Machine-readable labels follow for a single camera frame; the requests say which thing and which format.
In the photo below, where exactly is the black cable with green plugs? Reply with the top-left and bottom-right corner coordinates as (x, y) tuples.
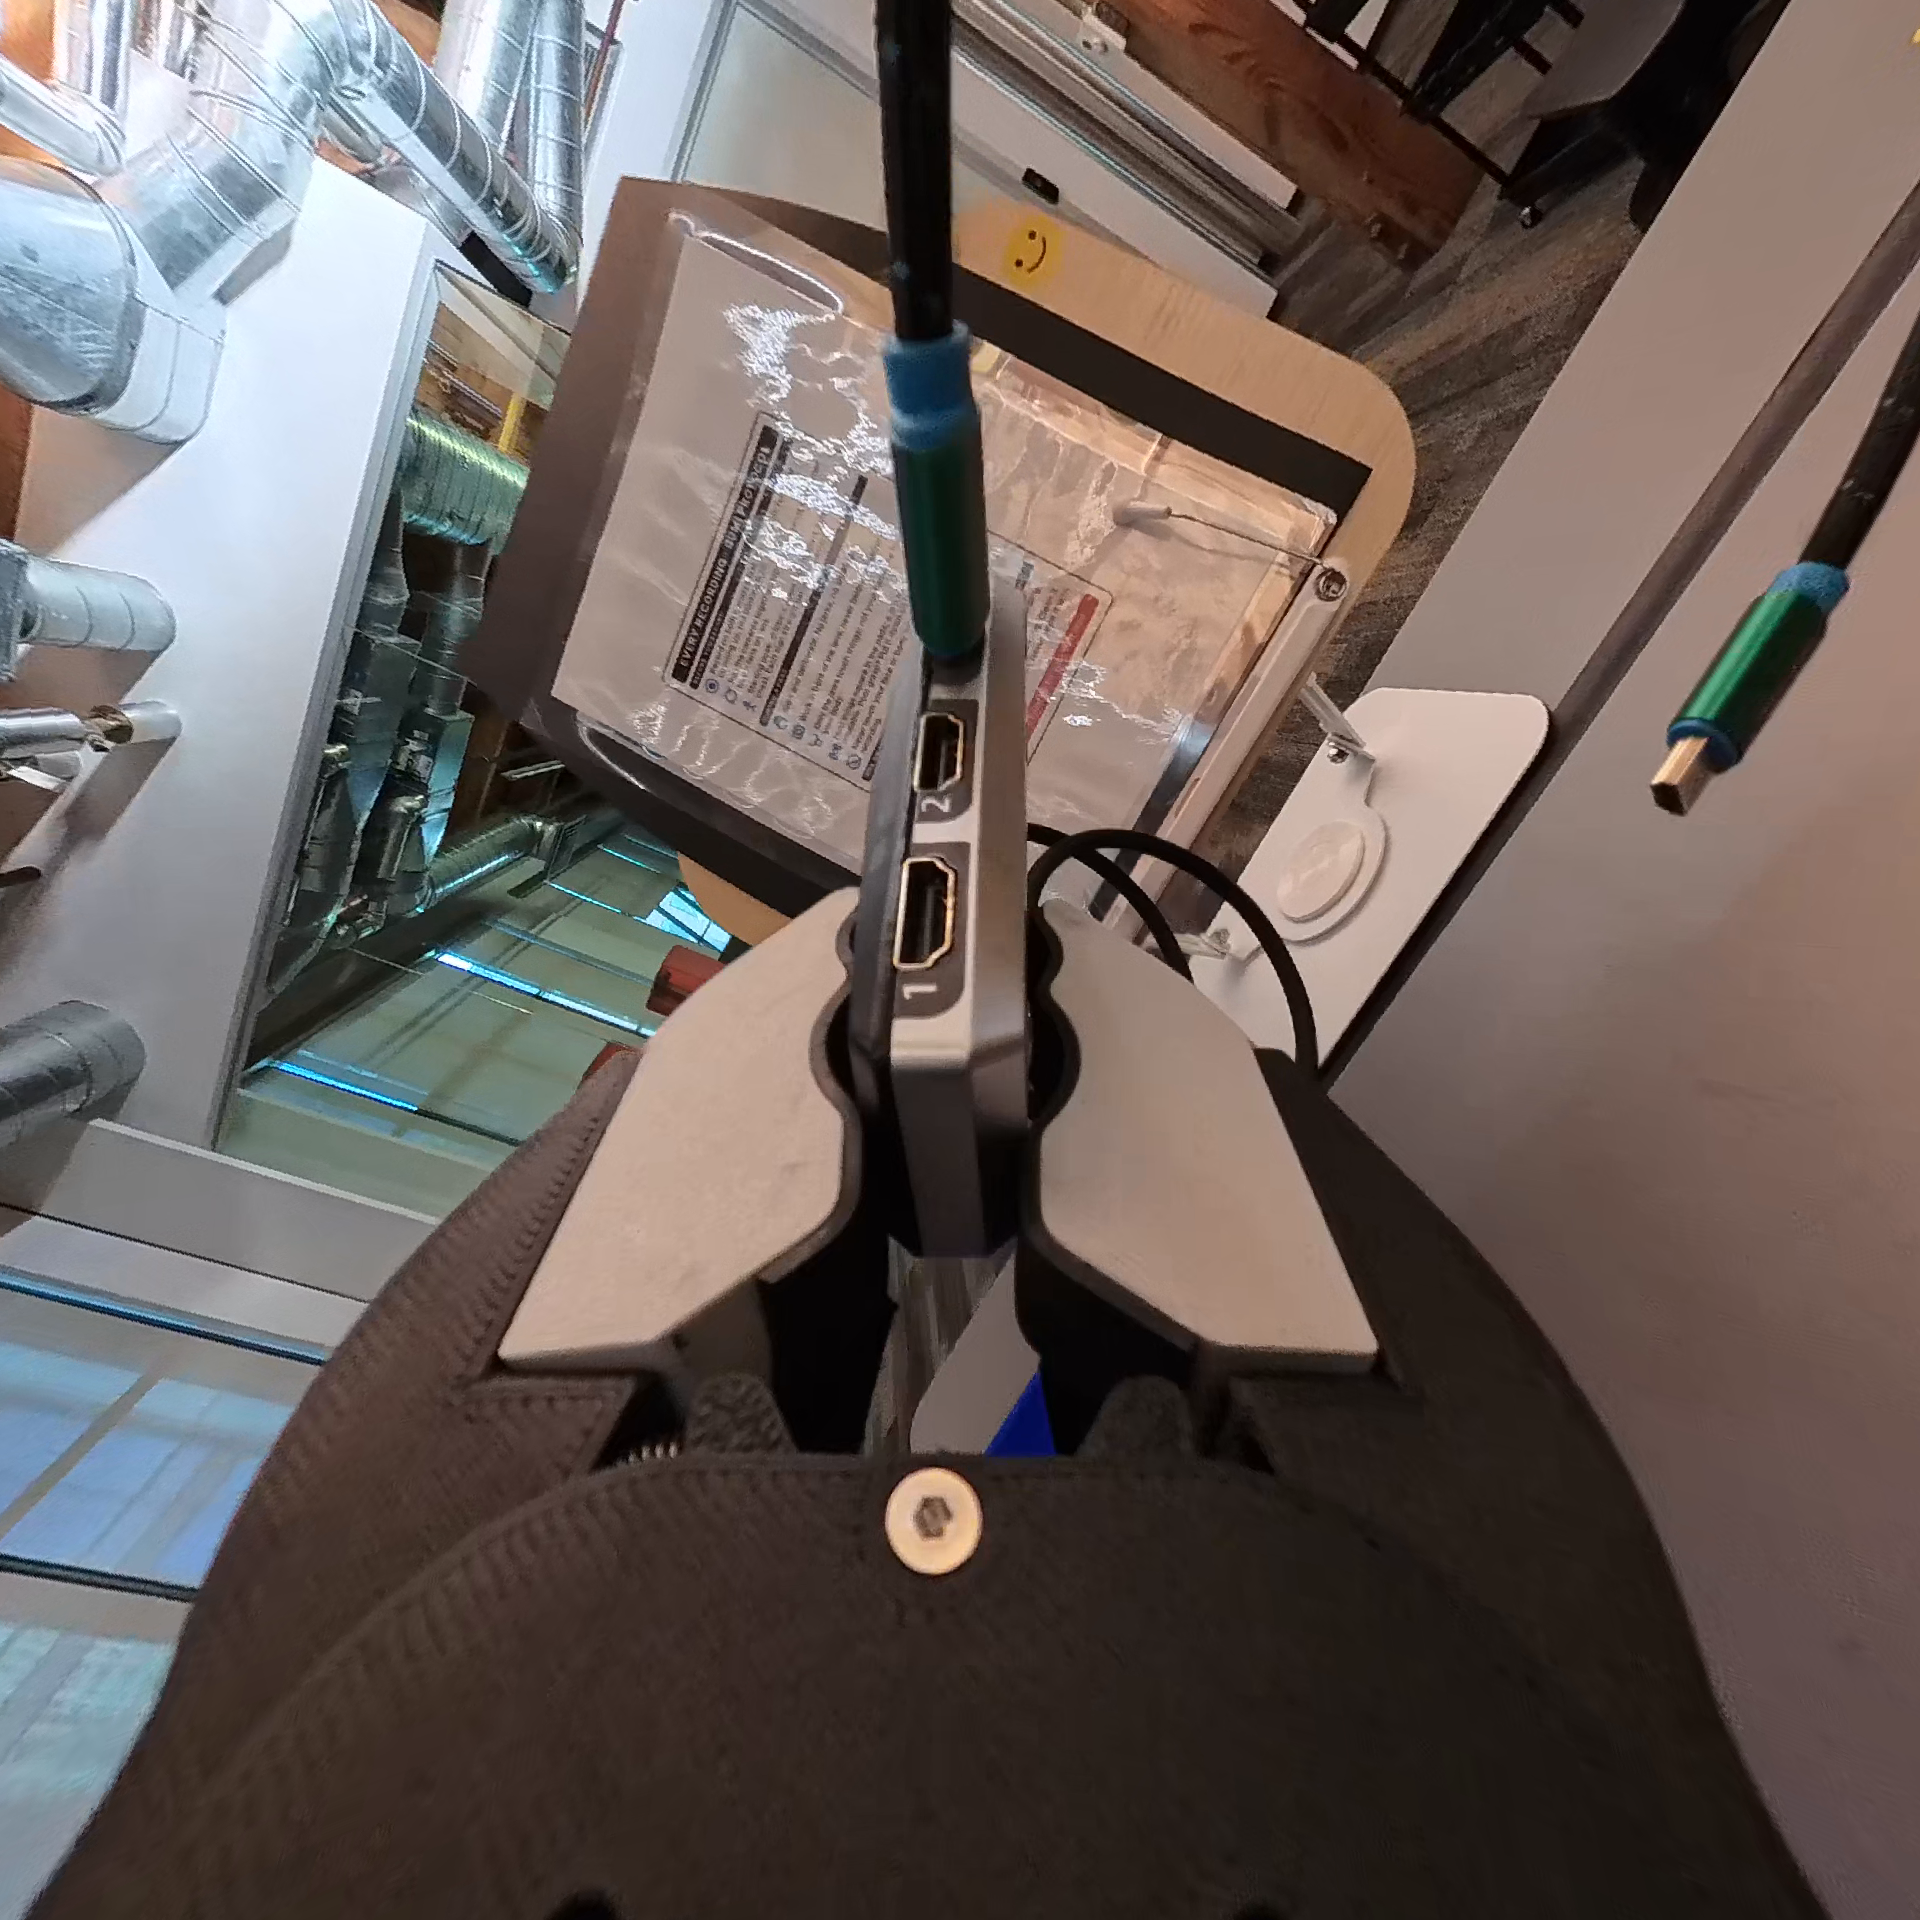
(877, 0), (1920, 816)

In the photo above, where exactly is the silver ventilation duct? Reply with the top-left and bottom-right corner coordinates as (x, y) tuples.
(0, 0), (589, 444)

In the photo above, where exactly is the silver adapter hub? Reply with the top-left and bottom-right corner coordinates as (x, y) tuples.
(851, 576), (1053, 1262)

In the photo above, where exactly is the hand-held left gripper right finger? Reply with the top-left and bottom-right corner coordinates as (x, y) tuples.
(1018, 906), (1383, 1450)

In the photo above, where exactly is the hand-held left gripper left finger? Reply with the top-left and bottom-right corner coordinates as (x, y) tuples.
(497, 898), (887, 1453)

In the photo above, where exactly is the instruction sheet display stand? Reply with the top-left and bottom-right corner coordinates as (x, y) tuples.
(460, 173), (1552, 1057)

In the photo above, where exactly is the thin black hub cable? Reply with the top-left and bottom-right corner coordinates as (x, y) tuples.
(1026, 829), (1325, 1072)

